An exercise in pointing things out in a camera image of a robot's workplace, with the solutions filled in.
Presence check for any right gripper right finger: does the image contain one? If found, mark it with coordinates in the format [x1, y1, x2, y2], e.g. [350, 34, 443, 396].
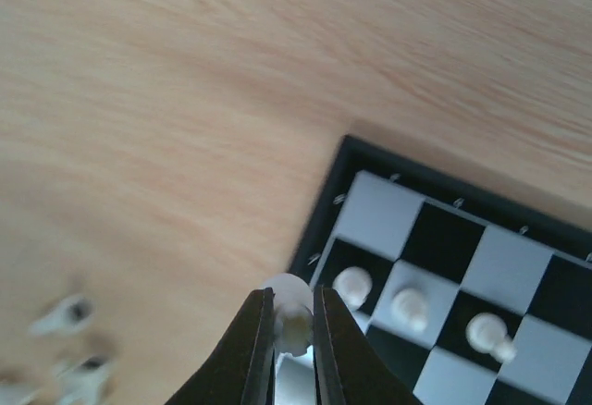
[313, 286, 420, 405]

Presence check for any white chess pawn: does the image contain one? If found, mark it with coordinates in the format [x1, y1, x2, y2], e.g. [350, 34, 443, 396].
[332, 266, 373, 311]
[465, 313, 517, 363]
[390, 288, 428, 333]

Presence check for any white chess piece corner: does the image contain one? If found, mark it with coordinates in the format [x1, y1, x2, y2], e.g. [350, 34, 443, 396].
[263, 273, 314, 357]

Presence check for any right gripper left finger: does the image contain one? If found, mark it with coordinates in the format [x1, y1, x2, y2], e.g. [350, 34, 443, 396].
[166, 288, 276, 405]

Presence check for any pile of white chess pieces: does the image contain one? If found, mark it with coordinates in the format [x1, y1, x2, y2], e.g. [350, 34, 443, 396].
[1, 288, 116, 404]

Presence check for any black grey chessboard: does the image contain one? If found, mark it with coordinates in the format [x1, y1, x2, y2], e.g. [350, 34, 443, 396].
[290, 136, 591, 404]

